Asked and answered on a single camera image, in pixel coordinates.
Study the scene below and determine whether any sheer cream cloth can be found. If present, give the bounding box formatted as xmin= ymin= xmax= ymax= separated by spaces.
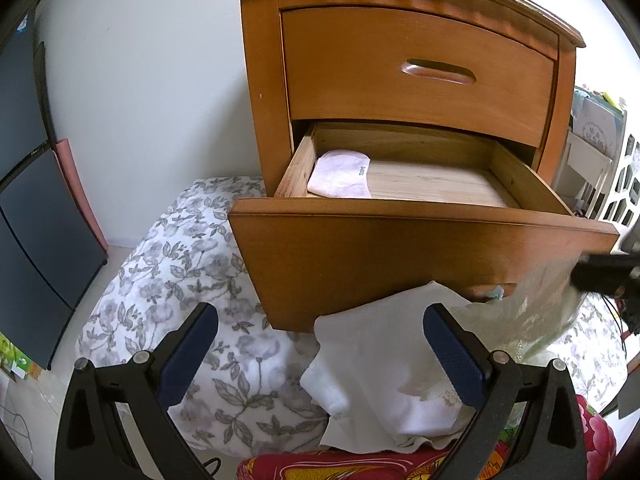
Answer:
xmin=450 ymin=257 xmax=588 ymax=366

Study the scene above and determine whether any green printed package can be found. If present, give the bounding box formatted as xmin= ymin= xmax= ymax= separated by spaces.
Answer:
xmin=0 ymin=332 xmax=36 ymax=378

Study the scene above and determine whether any dark cabinet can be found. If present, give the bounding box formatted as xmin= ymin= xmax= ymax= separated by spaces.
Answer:
xmin=0 ymin=10 xmax=110 ymax=371

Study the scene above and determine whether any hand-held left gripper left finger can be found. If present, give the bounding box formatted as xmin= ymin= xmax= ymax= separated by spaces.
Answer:
xmin=54 ymin=302 xmax=219 ymax=480

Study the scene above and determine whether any wooden nightstand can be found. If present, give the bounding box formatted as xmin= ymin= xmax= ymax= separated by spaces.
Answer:
xmin=227 ymin=0 xmax=587 ymax=221

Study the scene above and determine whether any light pink folded cloth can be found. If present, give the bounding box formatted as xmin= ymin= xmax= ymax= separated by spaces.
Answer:
xmin=306 ymin=150 xmax=373 ymax=199

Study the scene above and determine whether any grey floral blanket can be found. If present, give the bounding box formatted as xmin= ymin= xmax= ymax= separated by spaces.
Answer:
xmin=75 ymin=175 xmax=631 ymax=458

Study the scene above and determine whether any white lattice basket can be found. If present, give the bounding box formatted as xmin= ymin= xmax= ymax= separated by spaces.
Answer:
xmin=600 ymin=134 xmax=640 ymax=226
xmin=555 ymin=85 xmax=628 ymax=218

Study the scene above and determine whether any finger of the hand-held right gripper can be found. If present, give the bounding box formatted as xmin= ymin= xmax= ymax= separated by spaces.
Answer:
xmin=571 ymin=252 xmax=640 ymax=295

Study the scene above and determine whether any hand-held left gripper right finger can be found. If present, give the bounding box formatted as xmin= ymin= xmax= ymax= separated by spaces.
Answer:
xmin=423 ymin=303 xmax=587 ymax=480

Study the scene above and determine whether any white garment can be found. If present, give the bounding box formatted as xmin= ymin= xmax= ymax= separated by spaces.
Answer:
xmin=299 ymin=280 xmax=483 ymax=456

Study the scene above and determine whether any red floral blanket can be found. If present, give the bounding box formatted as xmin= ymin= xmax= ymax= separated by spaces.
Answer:
xmin=236 ymin=394 xmax=618 ymax=480

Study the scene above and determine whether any closed wooden drawer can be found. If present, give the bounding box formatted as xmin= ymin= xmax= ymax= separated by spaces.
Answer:
xmin=280 ymin=6 xmax=560 ymax=136

